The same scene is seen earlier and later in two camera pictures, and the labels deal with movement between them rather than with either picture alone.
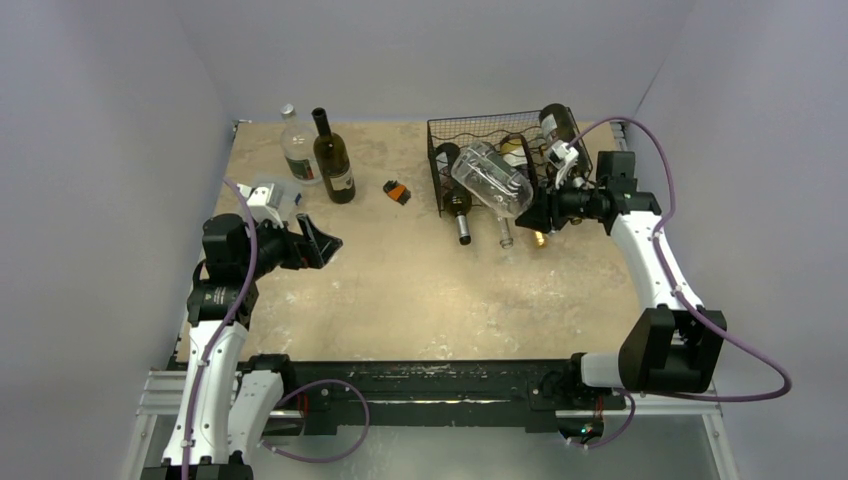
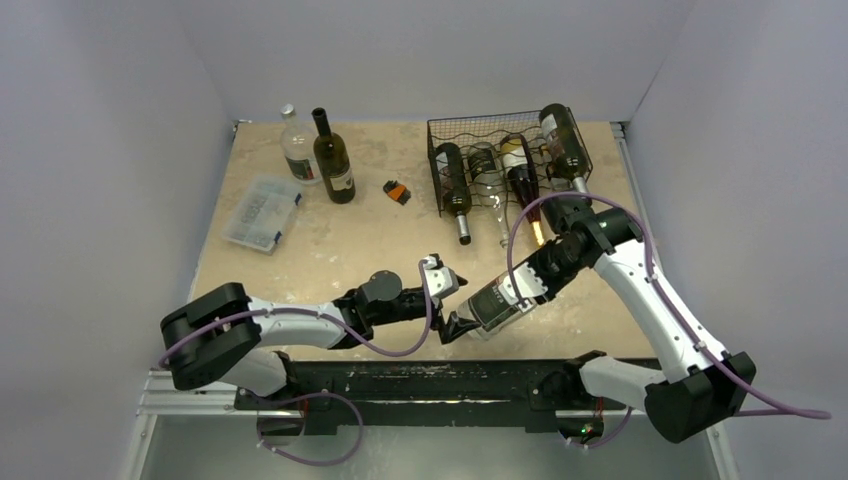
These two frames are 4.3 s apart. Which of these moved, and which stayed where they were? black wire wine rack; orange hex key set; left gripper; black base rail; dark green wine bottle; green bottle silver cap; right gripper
Moved: right gripper; left gripper
Stayed: dark green wine bottle; black base rail; orange hex key set; black wire wine rack; green bottle silver cap
